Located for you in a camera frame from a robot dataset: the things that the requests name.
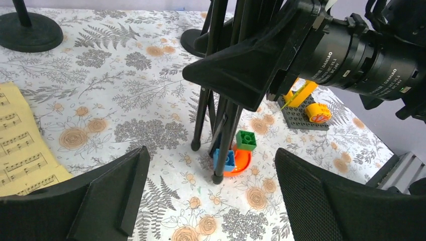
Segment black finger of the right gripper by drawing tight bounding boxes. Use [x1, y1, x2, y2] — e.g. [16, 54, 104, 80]
[182, 1, 320, 111]

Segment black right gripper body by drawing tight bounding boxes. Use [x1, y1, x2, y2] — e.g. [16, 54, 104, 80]
[266, 1, 368, 101]

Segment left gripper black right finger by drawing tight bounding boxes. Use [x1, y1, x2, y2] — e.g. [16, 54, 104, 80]
[274, 148, 425, 240]

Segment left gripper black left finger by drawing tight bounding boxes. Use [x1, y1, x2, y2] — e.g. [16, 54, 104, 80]
[1, 146, 150, 240]

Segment black music stand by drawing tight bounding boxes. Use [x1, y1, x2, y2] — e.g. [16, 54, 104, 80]
[182, 1, 294, 185]

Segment black round stand base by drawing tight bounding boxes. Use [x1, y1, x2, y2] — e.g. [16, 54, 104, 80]
[180, 29, 208, 58]

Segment yellow sheet music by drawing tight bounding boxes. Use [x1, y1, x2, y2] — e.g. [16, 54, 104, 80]
[1, 82, 73, 197]

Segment black microphone stand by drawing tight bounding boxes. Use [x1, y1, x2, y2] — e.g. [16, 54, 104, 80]
[1, 0, 63, 53]

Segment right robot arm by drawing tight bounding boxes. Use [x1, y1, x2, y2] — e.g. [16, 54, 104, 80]
[182, 1, 425, 121]

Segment yellow toy brick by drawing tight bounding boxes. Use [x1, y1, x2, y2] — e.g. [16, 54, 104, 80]
[284, 78, 320, 108]

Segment lime green fence piece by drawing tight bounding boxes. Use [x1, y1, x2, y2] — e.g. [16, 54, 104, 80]
[280, 81, 310, 110]

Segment yellow orange toy cylinder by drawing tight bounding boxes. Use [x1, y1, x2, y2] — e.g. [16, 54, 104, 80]
[305, 102, 332, 124]

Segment green toy brick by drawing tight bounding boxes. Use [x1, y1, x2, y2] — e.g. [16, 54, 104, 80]
[236, 130, 257, 151]

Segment blue toy brick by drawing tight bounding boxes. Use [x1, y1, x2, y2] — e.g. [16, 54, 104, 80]
[212, 148, 236, 173]

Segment floral table mat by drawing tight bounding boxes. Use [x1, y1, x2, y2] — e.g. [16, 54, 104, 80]
[1, 9, 393, 240]

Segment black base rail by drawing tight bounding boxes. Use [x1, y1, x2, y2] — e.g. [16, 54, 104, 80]
[366, 152, 425, 195]

